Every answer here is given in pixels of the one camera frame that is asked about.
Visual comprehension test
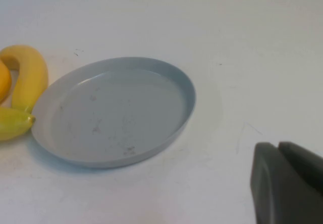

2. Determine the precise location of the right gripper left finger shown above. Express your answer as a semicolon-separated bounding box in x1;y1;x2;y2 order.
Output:
249;142;323;224

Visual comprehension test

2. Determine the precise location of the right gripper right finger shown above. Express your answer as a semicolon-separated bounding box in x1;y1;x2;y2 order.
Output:
278;141;323;197

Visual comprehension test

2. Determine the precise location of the yellow banana with pale tip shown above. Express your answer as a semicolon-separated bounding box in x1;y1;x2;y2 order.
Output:
0;106;36;142

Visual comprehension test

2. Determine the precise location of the yellow banana with green tip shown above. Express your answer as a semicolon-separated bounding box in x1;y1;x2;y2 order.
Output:
0;44;49;114

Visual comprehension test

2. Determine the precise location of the orange-yellow mango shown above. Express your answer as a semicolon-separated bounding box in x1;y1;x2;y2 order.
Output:
0;59;13;103

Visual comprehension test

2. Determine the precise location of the grey round plate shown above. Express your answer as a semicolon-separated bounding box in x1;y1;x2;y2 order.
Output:
30;56;197;169

